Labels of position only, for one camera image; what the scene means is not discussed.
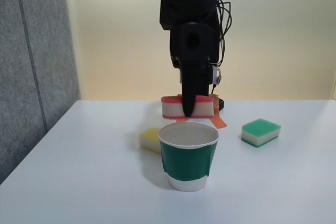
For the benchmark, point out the yellow sponge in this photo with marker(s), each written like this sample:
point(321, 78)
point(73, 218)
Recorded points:
point(148, 140)

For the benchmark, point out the green sponge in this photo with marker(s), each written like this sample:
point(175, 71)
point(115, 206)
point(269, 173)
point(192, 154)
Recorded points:
point(260, 129)

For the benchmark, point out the grey felt partition panel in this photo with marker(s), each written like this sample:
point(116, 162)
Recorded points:
point(31, 64)

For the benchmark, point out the red sponge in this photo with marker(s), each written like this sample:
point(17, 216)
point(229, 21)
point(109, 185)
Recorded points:
point(203, 107)

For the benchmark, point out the white paper cup green band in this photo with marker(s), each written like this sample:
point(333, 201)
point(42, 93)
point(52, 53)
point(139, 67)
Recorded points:
point(187, 161)

